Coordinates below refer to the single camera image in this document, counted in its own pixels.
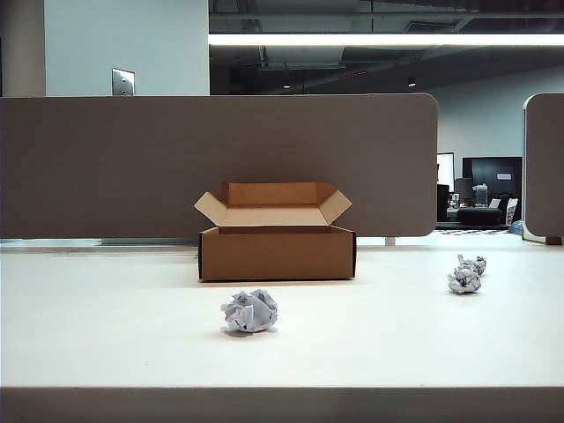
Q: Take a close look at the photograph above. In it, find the large paper ball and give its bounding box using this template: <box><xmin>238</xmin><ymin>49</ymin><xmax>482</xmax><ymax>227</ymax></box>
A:
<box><xmin>219</xmin><ymin>288</ymin><xmax>280</xmax><ymax>334</ymax></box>

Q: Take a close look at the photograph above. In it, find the open brown cardboard box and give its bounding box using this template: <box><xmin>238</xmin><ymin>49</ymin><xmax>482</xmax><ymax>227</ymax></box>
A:
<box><xmin>193</xmin><ymin>181</ymin><xmax>357</xmax><ymax>283</ymax></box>

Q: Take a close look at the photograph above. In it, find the white standing board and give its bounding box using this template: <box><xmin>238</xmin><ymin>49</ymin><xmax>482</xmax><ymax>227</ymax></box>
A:
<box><xmin>437</xmin><ymin>152</ymin><xmax>456</xmax><ymax>187</ymax></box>

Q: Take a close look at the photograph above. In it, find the wide brown desk divider panel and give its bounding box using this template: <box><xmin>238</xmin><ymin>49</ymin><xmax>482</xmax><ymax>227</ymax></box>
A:
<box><xmin>0</xmin><ymin>92</ymin><xmax>440</xmax><ymax>240</ymax></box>

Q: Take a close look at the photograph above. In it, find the long ceiling light strip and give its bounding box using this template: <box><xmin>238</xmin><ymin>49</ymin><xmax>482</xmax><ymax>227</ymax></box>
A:
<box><xmin>207</xmin><ymin>33</ymin><xmax>564</xmax><ymax>47</ymax></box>

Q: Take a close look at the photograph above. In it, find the black sofa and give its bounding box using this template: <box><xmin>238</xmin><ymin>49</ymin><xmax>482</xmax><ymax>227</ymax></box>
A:
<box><xmin>456</xmin><ymin>206</ymin><xmax>505</xmax><ymax>226</ymax></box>

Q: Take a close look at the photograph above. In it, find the large black display screen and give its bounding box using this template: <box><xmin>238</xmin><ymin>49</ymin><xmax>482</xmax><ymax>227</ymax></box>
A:
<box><xmin>462</xmin><ymin>156</ymin><xmax>524</xmax><ymax>197</ymax></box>

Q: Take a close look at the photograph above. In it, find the narrow brown desk divider panel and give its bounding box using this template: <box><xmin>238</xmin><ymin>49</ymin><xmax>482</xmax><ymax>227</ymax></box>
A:
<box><xmin>522</xmin><ymin>92</ymin><xmax>564</xmax><ymax>242</ymax></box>

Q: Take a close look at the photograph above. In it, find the metal wall plate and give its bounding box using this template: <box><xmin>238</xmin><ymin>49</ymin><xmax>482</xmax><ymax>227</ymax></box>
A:
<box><xmin>111</xmin><ymin>67</ymin><xmax>137</xmax><ymax>97</ymax></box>

